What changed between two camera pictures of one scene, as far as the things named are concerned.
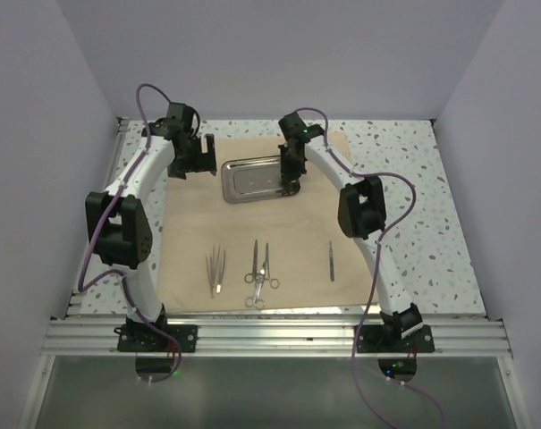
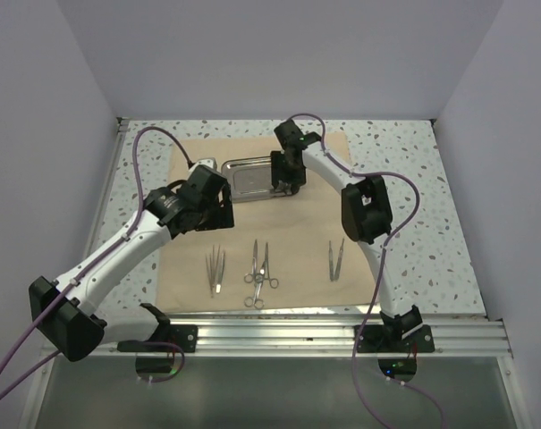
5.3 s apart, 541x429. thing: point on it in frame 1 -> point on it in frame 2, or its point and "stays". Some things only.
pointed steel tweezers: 215,266 stays
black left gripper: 205,162 -> 222,217
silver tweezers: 331,263 stays
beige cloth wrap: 289,252 -> 338,146
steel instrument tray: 252,179 stays
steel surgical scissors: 255,300 stays
